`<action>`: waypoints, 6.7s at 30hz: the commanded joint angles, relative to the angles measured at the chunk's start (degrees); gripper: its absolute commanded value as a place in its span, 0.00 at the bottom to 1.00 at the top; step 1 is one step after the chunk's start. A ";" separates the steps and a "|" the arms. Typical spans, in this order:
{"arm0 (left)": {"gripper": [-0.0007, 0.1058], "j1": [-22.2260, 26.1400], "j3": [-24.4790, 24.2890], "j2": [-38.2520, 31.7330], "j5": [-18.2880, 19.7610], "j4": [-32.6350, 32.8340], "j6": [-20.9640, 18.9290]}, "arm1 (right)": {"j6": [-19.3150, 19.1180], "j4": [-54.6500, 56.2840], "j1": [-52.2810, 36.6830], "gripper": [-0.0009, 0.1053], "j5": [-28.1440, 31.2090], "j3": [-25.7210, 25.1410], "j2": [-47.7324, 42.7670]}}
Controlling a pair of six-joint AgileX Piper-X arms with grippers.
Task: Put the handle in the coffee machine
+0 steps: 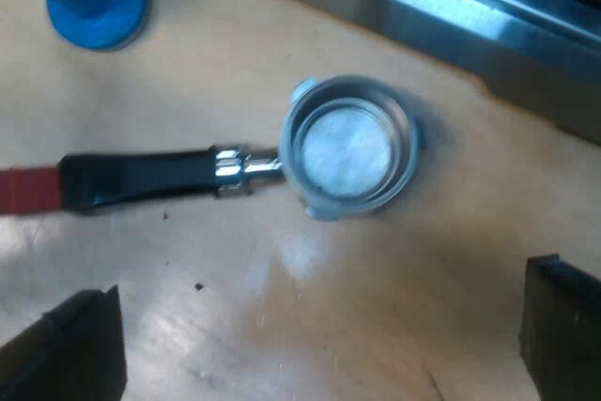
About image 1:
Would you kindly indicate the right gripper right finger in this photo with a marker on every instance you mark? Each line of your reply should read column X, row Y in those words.
column 563, row 330

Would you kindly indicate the bright blue tamper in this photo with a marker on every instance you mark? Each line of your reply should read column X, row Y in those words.
column 94, row 2

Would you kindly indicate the steel espresso machine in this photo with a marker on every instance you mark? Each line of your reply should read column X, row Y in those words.
column 469, row 2

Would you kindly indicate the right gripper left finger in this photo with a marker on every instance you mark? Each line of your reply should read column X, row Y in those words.
column 66, row 354

